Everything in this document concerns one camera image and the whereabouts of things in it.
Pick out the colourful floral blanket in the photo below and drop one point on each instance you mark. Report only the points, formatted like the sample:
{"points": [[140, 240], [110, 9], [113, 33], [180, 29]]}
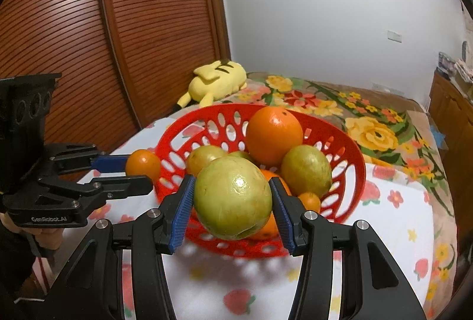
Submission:
{"points": [[369, 120]]}

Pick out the yellow plush toy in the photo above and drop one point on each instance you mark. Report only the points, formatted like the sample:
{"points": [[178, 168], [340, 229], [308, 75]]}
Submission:
{"points": [[218, 79]]}

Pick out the stack of boxes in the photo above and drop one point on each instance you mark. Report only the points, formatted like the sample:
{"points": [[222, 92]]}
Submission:
{"points": [[456, 70]]}

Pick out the small green citrus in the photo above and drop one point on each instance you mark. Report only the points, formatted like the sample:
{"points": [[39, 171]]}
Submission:
{"points": [[240, 156]]}

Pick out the green apple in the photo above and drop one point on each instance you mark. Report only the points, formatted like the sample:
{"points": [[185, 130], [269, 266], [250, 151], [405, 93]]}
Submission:
{"points": [[232, 201], [306, 170]]}

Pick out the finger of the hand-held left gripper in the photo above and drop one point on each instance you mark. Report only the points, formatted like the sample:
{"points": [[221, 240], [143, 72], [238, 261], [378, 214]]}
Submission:
{"points": [[107, 163], [122, 185]]}

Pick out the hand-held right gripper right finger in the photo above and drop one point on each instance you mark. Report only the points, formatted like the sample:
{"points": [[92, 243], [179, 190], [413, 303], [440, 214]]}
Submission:
{"points": [[282, 218]]}

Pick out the wooden cabinet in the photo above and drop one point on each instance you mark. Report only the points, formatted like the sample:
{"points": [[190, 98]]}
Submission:
{"points": [[451, 127]]}

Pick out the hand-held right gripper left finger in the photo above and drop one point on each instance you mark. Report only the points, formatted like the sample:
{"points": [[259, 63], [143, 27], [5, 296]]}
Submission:
{"points": [[181, 216]]}

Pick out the white wall switch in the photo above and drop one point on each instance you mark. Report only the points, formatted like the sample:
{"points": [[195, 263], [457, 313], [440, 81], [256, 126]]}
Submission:
{"points": [[394, 36]]}

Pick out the large orange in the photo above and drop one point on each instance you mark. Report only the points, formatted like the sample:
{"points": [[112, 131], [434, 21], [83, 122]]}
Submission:
{"points": [[264, 229], [273, 135]]}

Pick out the person's left hand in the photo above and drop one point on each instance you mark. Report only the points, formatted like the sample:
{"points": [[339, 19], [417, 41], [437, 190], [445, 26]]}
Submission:
{"points": [[48, 238]]}

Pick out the yellow-green apple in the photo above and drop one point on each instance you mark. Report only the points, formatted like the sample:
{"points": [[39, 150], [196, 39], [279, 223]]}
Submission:
{"points": [[203, 159]]}

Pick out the small tangerine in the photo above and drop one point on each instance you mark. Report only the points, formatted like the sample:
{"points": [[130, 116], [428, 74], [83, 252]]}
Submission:
{"points": [[144, 164], [310, 202]]}

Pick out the wooden slatted wardrobe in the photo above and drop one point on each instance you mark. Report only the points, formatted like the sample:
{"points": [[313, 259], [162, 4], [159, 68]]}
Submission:
{"points": [[111, 28]]}

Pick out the red perforated plastic basket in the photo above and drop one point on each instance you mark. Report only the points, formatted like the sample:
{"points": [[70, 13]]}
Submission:
{"points": [[343, 157]]}

